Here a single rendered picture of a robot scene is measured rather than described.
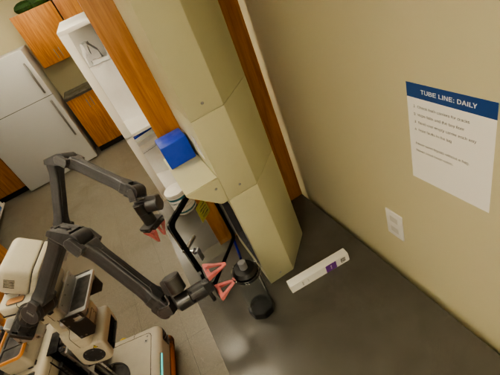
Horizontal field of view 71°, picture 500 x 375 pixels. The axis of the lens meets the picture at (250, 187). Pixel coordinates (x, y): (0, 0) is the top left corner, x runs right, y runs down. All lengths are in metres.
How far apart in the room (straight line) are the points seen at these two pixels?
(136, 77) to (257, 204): 0.61
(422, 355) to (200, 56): 1.07
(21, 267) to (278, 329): 1.04
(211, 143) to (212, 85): 0.17
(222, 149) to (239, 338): 0.71
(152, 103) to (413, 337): 1.18
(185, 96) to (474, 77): 0.66
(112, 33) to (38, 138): 4.90
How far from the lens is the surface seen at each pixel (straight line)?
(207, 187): 1.10
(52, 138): 6.13
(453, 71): 0.80
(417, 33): 0.82
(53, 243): 1.38
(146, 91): 1.35
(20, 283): 1.73
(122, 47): 1.32
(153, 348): 2.47
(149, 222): 1.58
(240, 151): 1.10
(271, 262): 1.40
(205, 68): 0.99
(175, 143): 1.23
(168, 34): 0.96
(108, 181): 1.62
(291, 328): 1.35
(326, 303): 1.37
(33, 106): 6.00
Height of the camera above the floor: 2.08
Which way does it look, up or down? 35 degrees down
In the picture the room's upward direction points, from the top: 24 degrees counter-clockwise
